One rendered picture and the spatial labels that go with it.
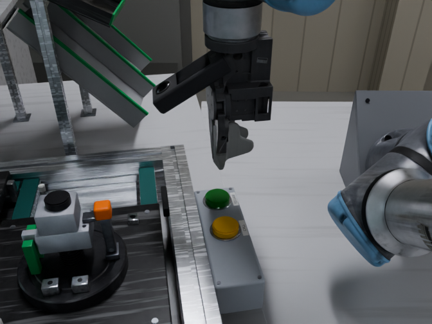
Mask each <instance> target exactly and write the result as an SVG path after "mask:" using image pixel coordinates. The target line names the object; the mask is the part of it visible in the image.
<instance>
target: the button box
mask: <svg viewBox="0 0 432 324"><path fill-rule="evenodd" d="M220 189H223V190H225V191H227V192H228V193H229V203H228V205H226V206H225V207H222V208H212V207H211V206H208V205H207V204H206V201H205V195H206V193H207V192H208V191H210V190H199V191H195V192H194V195H195V200H196V204H197V209H198V213H199V218H200V222H201V228H202V233H203V237H204V242H205V246H206V251H207V255H208V260H209V264H210V269H211V275H212V278H213V284H214V288H215V293H216V297H217V302H218V306H219V311H220V314H227V313H231V312H240V311H248V310H252V309H260V308H262V307H263V300H264V287H265V279H264V276H263V273H262V270H261V267H260V264H259V261H258V258H257V254H256V252H255V249H254V246H253V243H252V241H251V237H250V235H249V231H248V228H247V226H246V222H245V220H244V216H243V214H242V210H241V208H240V204H239V201H238V199H237V196H236V193H235V190H234V188H233V187H229V188H220ZM224 216H227V217H232V218H234V219H235V220H236V221H237V222H238V233H237V234H236V235H235V236H234V237H231V238H220V237H217V236H216V235H215V234H214V233H213V231H212V224H213V222H214V220H215V219H217V218H219V217H224Z"/></svg>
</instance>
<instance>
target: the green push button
mask: <svg viewBox="0 0 432 324"><path fill-rule="evenodd" d="M205 201H206V204H207V205H208V206H211V207H212V208H222V207H225V206H226V205H228V203H229V201H230V195H229V193H228V192H227V191H225V190H223V189H220V188H216V189H212V190H210V191H208V192H207V193H206V195H205Z"/></svg>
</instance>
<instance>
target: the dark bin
mask: <svg viewBox="0 0 432 324"><path fill-rule="evenodd" d="M47 1H50V2H52V3H54V4H56V5H59V6H61V7H63V8H66V9H68V10H71V11H72V12H75V13H77V14H79V15H82V16H84V17H87V18H88V19H91V20H93V21H96V22H98V23H100V24H102V25H104V26H107V27H109V28H110V27H111V25H112V24H113V22H114V20H115V19H116V17H117V16H118V14H119V12H120V11H121V9H122V8H123V6H124V4H125V0H47Z"/></svg>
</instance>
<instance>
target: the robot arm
mask: <svg viewBox="0 0 432 324"><path fill-rule="evenodd" d="M334 1H335V0H202V13H203V32H204V33H205V34H204V43H205V46H206V47H207V48H208V49H209V50H210V51H209V52H207V53H205V54H204V55H203V56H201V57H199V58H198V59H197V60H195V61H193V62H192V63H190V64H189V65H187V66H186V67H184V68H183V69H181V70H179V71H178V72H177V73H175V74H173V75H172V76H170V77H168V78H167V79H166V80H164V81H162V82H161V83H159V84H158V85H156V86H155V87H153V89H152V99H153V105H154V106H155V107H156V109H157V110H158V111H159V112H160V113H161V114H165V113H167V112H168V111H170V110H171V109H173V108H174V107H176V106H178V105H179V104H181V103H183V102H184V101H186V100H187V99H189V98H191V97H192V96H193V95H196V94H197V93H198V92H200V91H202V90H203V89H205V88H206V101H207V105H208V121H209V130H210V143H211V154H212V159H213V162H214V163H215V165H216V166H217V168H218V169H219V170H223V169H224V165H225V162H226V160H228V159H229V158H234V157H236V156H239V155H243V154H246V153H248V152H251V151H252V150H253V147H254V143H253V141H252V140H250V139H247V137H248V130H247V129H246V128H245V127H241V126H240V125H239V124H238V123H236V122H235V120H242V122H243V121H251V120H254V121H255V122H261V121H269V120H271V107H272V98H273V85H272V84H271V83H270V74H271V57H272V47H273V38H272V37H269V36H268V33H267V32H266V30H261V26H262V4H263V2H265V3H267V4H268V5H269V6H270V7H272V8H274V9H276V10H279V11H282V12H291V13H294V14H297V15H301V16H311V15H316V14H319V13H321V12H322V11H324V10H326V9H327V8H328V7H329V6H330V5H331V4H332V3H333V2H334ZM268 99H269V108H268V112H267V105H268ZM365 170H366V171H365V172H364V173H363V174H361V175H360V176H359V177H358V178H357V179H356V180H354V181H353V182H352V183H350V184H349V185H348V186H347V187H346V188H344V189H343V190H340V191H339V192H338V193H337V195H336V196H335V197H334V198H333V199H332V200H331V201H330V202H329V203H328V206H327V209H328V213H329V215H330V216H331V218H332V220H333V221H334V222H335V224H336V226H337V227H338V228H339V229H340V231H341V232H342V234H344V236H345V237H346V238H347V239H348V241H349V242H350V243H351V245H353V246H354V247H355V249H356V250H357V251H358V252H359V253H360V254H361V255H362V256H363V257H364V258H365V259H366V260H367V261H368V262H369V263H370V264H372V265H373V266H375V267H381V266H382V265H383V264H385V263H388V262H390V260H391V258H392V257H393V256H394V255H398V256H401V257H418V256H422V255H425V254H427V253H429V252H432V119H430V120H428V121H426V122H424V123H423V124H421V125H419V126H418V127H416V128H414V129H413V128H403V129H397V130H393V131H391V132H389V133H387V134H385V135H384V136H382V137H381V138H379V139H378V140H377V141H376V142H375V143H374V144H373V145H372V147H371V149H370V150H369V152H368V155H367V158H366V165H365Z"/></svg>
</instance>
